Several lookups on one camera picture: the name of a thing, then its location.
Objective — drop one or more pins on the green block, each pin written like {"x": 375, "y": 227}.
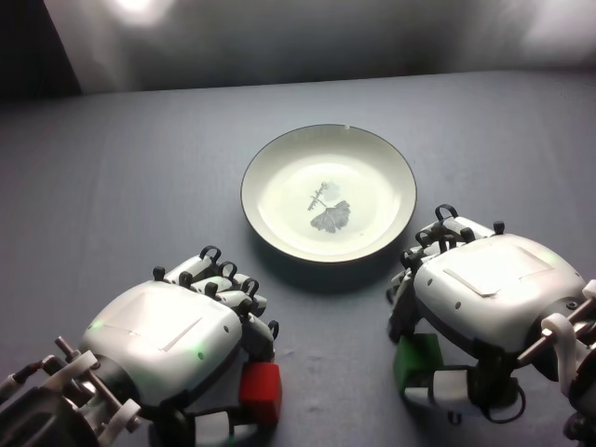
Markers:
{"x": 414, "y": 358}

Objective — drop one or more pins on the white plate with dark rim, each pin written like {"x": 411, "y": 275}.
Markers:
{"x": 288, "y": 219}

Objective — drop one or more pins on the dark panel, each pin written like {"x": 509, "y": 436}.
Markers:
{"x": 28, "y": 46}

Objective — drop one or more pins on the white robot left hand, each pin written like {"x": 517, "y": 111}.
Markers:
{"x": 158, "y": 326}

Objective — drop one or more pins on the red block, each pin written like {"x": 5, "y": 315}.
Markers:
{"x": 261, "y": 386}

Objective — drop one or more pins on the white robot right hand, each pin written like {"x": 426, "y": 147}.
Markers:
{"x": 493, "y": 284}

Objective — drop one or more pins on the grey table cloth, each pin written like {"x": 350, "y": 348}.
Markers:
{"x": 139, "y": 139}

